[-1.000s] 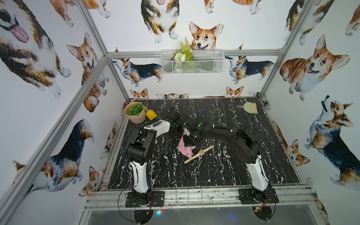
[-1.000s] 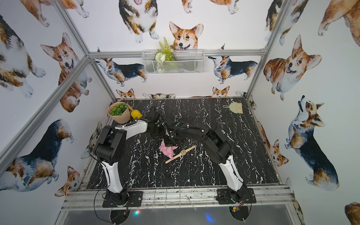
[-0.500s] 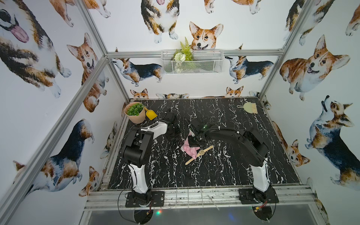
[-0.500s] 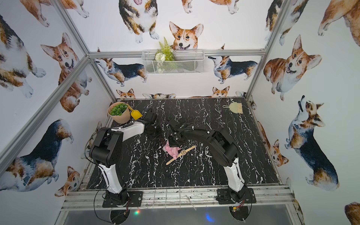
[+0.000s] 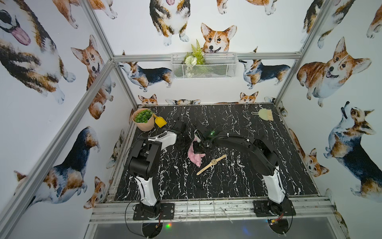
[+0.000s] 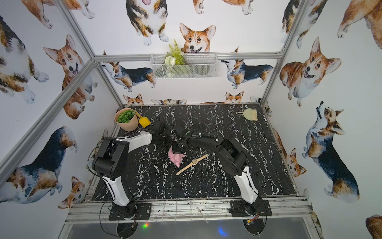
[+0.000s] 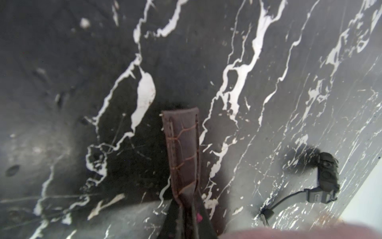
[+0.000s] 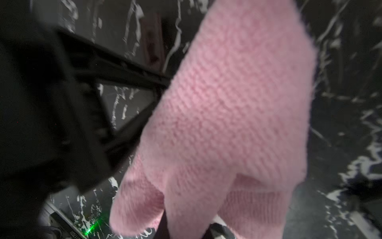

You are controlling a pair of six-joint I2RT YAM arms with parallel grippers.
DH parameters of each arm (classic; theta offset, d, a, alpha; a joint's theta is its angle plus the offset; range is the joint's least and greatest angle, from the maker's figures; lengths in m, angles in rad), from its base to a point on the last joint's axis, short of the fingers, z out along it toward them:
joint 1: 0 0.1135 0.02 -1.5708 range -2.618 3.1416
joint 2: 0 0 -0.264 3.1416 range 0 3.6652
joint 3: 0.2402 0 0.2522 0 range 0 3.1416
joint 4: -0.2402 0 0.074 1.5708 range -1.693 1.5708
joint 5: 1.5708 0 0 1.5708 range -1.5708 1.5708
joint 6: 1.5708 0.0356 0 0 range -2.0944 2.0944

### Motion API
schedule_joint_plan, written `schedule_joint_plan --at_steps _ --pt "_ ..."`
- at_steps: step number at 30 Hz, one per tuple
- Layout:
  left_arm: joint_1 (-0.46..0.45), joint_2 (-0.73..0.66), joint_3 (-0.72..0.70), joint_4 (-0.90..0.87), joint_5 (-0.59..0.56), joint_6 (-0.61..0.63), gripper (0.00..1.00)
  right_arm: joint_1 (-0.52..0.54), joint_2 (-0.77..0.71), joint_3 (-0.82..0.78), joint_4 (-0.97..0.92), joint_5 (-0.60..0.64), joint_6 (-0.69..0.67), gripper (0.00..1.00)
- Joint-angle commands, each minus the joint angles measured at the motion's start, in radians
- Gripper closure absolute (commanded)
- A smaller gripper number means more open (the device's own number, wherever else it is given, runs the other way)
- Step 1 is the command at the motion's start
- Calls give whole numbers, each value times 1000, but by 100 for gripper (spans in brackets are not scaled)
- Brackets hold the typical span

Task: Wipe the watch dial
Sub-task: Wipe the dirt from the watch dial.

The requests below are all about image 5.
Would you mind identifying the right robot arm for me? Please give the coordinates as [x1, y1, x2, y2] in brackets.
[192, 125, 286, 215]

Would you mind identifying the terracotta pot green plant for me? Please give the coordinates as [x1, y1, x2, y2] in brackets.
[132, 108, 155, 132]

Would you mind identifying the white wire wall basket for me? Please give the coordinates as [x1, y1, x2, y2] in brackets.
[171, 53, 238, 79]

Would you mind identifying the green fern white flower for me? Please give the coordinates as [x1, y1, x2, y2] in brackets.
[182, 40, 206, 78]

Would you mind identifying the yellow toy shovel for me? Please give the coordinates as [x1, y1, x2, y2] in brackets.
[153, 114, 167, 128]

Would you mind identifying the beige hand brush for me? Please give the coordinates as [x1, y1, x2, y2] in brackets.
[251, 109, 274, 121]

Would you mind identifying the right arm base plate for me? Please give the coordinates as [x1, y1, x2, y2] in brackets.
[253, 198, 296, 217]

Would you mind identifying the aluminium front rail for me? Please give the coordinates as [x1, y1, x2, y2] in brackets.
[89, 197, 335, 224]

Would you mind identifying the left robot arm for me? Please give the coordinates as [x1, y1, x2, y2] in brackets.
[125, 120, 187, 208]

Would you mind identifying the pink cloth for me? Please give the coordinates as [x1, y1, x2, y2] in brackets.
[188, 136, 206, 167]

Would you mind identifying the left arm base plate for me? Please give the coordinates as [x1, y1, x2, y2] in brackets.
[133, 202, 175, 221]

